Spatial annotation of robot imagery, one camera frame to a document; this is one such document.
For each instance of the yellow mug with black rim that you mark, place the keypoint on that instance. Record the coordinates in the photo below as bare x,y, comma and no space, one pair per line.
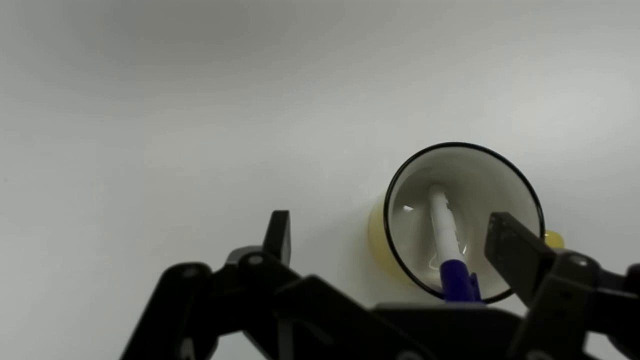
493,187

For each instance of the white marker with blue cap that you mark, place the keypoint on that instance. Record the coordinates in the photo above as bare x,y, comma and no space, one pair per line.
443,227

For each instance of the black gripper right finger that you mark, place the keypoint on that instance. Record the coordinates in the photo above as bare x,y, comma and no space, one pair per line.
567,286

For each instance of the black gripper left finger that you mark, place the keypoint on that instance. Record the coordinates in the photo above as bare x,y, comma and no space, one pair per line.
262,292

